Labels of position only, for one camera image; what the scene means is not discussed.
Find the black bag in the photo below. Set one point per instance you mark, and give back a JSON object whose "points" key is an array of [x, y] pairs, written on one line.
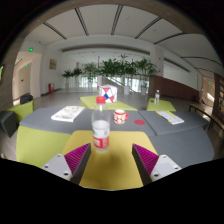
{"points": [[26, 98]]}

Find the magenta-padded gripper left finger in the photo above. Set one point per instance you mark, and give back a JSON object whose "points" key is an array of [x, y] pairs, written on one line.
{"points": [[77, 156]]}

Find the square lime green table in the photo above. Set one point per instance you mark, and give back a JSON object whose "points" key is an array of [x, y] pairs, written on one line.
{"points": [[163, 106]]}

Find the group of potted plants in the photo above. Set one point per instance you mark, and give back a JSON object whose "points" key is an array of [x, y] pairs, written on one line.
{"points": [[113, 68]]}

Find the long lime green table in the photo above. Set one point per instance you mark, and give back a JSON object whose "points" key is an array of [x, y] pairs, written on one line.
{"points": [[87, 102]]}

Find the white red patterned mug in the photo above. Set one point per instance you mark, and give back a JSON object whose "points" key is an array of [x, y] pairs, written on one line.
{"points": [[119, 117]]}

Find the white yellow brochure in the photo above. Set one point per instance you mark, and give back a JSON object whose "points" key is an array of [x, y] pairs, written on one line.
{"points": [[170, 117]]}

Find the green exit sign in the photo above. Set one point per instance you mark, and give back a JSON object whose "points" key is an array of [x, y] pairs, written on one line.
{"points": [[31, 50]]}

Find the wall display screen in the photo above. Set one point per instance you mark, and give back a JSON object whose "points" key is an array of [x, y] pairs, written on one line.
{"points": [[1, 73]]}

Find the clear red-capped water bottle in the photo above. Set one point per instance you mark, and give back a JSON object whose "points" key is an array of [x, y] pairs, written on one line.
{"points": [[101, 131]]}

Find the white cube red blue triangles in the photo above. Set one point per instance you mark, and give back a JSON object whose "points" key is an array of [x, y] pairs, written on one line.
{"points": [[108, 93]]}

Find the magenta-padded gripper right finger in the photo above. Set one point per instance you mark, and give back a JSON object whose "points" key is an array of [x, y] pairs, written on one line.
{"points": [[146, 158]]}

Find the flat round red coaster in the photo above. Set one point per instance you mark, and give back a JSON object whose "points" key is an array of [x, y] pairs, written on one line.
{"points": [[140, 122]]}

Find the wooden bench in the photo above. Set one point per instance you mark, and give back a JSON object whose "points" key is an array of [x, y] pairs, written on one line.
{"points": [[203, 110]]}

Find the lime green armchair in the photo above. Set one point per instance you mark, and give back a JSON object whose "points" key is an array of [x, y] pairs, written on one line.
{"points": [[21, 111]]}

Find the small clear water bottle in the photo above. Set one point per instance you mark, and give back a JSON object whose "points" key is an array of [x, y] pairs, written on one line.
{"points": [[157, 97]]}

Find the dark grey chair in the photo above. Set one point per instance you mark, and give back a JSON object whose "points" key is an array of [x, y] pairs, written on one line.
{"points": [[7, 122]]}

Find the red fire extinguisher box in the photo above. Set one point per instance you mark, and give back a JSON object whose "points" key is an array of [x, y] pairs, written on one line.
{"points": [[51, 88]]}

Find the framed wall picture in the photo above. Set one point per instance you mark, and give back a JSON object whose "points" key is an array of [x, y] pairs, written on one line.
{"points": [[53, 64]]}

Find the open white magazine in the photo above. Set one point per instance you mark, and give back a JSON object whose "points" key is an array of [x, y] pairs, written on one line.
{"points": [[67, 113]]}

